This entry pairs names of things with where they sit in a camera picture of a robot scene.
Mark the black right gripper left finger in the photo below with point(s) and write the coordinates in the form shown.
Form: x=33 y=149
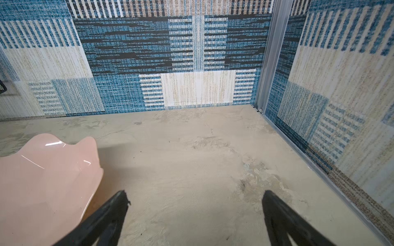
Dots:
x=103 y=227

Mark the pink scalloped fruit bowl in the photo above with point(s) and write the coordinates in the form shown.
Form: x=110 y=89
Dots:
x=46 y=188

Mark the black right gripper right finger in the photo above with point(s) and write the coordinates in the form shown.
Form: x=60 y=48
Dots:
x=284 y=225

